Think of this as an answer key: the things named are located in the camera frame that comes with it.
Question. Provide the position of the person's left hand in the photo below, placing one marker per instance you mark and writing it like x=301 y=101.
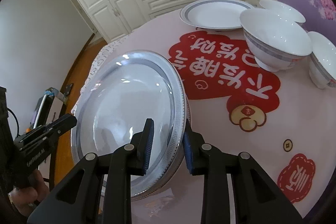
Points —
x=23 y=200

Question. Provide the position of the white bowl blue band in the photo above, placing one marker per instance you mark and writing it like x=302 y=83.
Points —
x=281 y=8
x=320 y=56
x=273 y=32

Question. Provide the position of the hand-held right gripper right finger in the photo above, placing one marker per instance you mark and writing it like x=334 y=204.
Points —
x=187 y=153

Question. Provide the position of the white plate blue rim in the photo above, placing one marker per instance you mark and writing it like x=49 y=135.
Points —
x=215 y=14

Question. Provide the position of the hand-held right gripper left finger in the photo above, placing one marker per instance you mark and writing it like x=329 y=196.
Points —
x=149 y=145

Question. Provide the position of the white plate patterned silver rim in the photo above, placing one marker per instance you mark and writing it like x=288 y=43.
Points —
x=118 y=98

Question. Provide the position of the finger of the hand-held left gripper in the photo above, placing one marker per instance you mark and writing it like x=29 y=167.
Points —
x=65 y=121

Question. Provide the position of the grey metal bracket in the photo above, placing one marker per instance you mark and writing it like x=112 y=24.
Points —
x=64 y=92

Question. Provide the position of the dark screen device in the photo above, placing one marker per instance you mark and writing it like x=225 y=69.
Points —
x=43 y=108

